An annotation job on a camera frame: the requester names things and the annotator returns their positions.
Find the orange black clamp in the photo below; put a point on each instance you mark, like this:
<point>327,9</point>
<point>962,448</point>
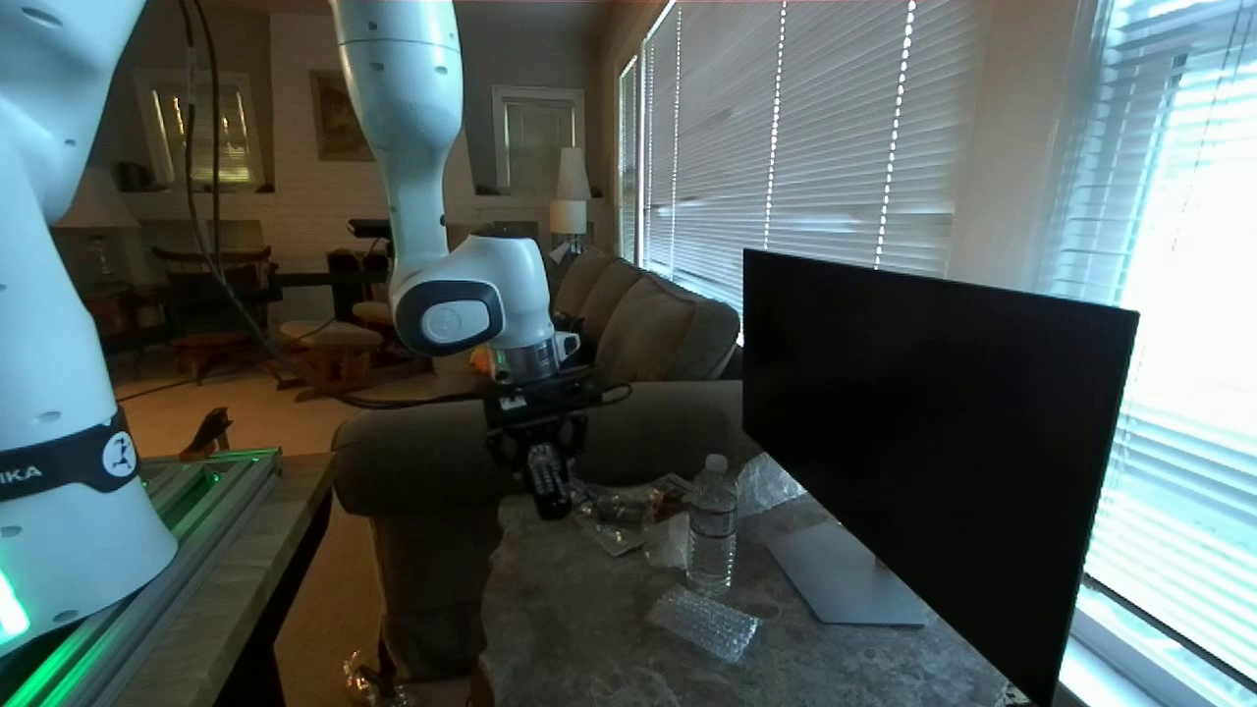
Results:
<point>209,437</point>

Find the clear plastic packaging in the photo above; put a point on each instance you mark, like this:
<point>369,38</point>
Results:
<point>703,622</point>

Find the white window blinds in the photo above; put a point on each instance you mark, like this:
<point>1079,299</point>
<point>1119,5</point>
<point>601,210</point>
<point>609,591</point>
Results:
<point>1075,147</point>

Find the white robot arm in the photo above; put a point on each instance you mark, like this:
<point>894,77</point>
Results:
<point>77,520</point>

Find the crumpled plastic wrapper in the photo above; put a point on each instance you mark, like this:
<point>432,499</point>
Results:
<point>635,516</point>

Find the framed wall picture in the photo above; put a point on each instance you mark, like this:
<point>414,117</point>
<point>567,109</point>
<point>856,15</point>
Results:
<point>335,125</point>

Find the white table lamp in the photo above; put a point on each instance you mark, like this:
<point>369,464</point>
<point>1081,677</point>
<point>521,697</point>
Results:
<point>569,194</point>

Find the grey couch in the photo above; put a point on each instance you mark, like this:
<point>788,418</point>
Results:
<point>644,397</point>

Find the yellow cloth on couch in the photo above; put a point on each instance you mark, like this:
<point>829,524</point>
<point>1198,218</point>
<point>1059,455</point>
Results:
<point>479,362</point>

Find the dark wooden chair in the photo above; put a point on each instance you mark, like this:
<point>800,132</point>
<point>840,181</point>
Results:
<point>359,278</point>

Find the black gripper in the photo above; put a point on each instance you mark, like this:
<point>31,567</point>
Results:
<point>551,410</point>

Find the black remote control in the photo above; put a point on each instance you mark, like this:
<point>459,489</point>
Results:
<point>547,481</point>

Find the black flat monitor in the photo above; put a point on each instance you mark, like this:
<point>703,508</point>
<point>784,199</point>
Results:
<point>957,430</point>

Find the grey paper sheet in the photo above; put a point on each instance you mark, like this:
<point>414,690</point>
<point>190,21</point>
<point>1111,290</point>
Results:
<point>840,583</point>

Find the clear plastic water bottle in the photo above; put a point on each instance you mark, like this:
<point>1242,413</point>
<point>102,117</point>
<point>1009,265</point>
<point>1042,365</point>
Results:
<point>711,527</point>

